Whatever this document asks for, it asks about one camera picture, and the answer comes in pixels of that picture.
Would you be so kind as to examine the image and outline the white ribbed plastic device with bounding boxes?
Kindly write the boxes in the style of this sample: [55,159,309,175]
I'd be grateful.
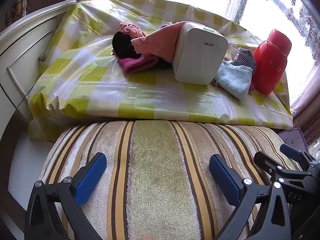
[171,21,229,85]

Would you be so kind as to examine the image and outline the salmon pink cloth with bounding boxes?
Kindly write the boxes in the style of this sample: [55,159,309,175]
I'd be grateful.
[130,21,190,64]

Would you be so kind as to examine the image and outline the white lace curtain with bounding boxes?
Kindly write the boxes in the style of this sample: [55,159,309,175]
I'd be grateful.
[225,0,320,63]

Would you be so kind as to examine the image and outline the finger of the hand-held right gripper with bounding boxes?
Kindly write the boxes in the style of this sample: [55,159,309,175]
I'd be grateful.
[280,143,317,167]
[254,151,316,183]

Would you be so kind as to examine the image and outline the white cabinet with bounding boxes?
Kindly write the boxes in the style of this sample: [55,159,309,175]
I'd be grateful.
[0,0,77,155]

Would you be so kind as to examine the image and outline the black white houndstooth cloth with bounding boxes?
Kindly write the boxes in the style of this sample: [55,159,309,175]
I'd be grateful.
[234,49,257,74]

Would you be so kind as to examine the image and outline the striped terry cushion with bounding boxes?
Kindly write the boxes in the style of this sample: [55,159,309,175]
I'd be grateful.
[39,120,300,240]

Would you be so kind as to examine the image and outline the magenta pink towel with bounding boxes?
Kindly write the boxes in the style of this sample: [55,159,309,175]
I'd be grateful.
[117,55,159,75]

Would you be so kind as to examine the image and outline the red thermos flask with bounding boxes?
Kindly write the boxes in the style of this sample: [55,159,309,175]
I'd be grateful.
[252,29,292,95]

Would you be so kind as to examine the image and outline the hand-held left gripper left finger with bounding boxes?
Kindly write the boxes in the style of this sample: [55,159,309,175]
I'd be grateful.
[24,152,107,240]

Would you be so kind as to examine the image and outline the pink garment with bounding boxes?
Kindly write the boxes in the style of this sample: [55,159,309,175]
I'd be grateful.
[119,21,148,39]

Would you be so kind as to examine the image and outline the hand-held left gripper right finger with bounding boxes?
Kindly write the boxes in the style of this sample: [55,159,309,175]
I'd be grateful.
[209,154,292,240]

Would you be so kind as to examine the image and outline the light blue towel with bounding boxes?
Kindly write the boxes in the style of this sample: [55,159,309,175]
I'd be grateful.
[214,61,253,102]

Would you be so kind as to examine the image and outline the yellow checked plastic tablecloth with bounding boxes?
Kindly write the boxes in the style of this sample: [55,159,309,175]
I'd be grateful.
[27,0,294,143]

